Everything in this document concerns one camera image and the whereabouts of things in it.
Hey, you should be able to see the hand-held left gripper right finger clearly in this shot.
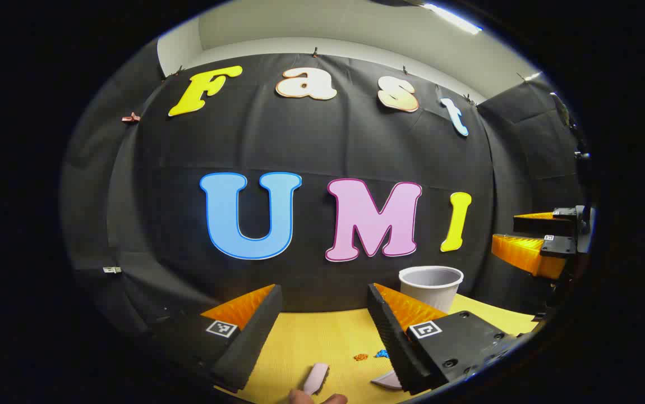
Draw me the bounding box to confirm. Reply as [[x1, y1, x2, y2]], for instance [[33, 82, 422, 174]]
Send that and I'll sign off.
[[367, 282, 526, 396]]

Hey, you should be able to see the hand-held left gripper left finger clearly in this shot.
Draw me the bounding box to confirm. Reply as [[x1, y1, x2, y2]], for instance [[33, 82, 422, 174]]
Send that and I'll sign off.
[[151, 283, 284, 393]]

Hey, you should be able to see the pink dustpan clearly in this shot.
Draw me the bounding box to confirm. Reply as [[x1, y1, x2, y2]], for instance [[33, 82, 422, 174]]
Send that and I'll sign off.
[[370, 369, 403, 391]]

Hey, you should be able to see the grey ribbed garbage bin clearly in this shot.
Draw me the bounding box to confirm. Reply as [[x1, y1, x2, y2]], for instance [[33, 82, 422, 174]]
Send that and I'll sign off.
[[399, 265, 464, 314]]

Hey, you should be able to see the small pink broom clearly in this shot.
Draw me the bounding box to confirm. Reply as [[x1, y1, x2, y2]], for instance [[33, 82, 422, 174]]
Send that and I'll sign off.
[[302, 362, 330, 397]]

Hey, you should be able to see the black tripod stand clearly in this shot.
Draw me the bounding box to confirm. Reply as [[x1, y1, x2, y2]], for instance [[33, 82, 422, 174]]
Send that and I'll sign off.
[[549, 91, 591, 164]]

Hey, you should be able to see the ceiling strip light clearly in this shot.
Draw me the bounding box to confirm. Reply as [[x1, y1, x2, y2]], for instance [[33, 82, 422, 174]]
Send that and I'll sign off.
[[420, 2, 483, 36]]

